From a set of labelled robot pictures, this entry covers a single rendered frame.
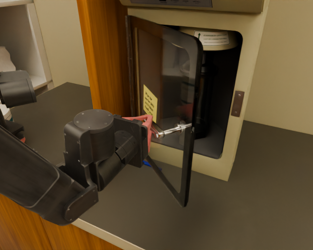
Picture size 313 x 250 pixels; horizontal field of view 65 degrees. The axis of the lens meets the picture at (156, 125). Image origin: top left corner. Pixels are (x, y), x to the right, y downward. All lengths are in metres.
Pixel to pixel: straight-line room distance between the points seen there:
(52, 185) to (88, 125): 0.09
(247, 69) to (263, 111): 0.53
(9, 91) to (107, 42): 0.28
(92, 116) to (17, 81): 0.24
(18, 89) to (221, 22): 0.45
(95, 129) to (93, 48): 0.35
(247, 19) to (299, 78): 0.53
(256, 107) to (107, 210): 0.74
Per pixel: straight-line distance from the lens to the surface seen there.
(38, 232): 1.07
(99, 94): 0.70
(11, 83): 0.57
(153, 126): 0.50
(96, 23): 0.66
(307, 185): 0.87
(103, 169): 0.39
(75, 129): 0.35
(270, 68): 1.05
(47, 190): 0.33
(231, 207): 0.72
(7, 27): 1.79
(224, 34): 0.65
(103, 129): 0.34
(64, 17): 1.43
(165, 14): 0.63
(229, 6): 0.55
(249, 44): 0.59
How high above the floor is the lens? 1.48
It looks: 32 degrees down
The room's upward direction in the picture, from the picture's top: straight up
